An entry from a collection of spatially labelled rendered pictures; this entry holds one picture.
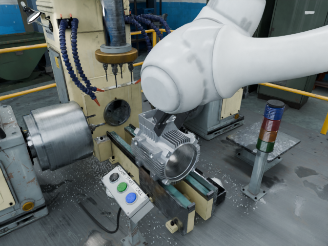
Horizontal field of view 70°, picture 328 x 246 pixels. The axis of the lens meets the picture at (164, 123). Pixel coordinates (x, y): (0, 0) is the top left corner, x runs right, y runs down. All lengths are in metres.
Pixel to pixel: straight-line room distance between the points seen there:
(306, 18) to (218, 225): 3.28
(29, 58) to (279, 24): 4.24
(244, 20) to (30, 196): 0.87
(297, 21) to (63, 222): 3.60
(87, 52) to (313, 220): 1.18
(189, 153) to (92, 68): 0.65
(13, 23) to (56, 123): 5.26
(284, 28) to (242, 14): 3.50
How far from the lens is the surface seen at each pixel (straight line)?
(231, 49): 0.32
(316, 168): 1.38
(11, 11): 6.10
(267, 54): 0.32
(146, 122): 0.86
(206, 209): 0.92
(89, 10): 1.20
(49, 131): 0.92
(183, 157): 0.95
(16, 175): 0.93
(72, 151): 0.95
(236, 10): 0.44
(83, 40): 1.21
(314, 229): 1.07
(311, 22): 3.84
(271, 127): 0.90
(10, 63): 5.03
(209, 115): 1.31
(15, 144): 0.87
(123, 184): 0.69
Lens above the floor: 1.54
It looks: 29 degrees down
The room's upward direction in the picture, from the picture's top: straight up
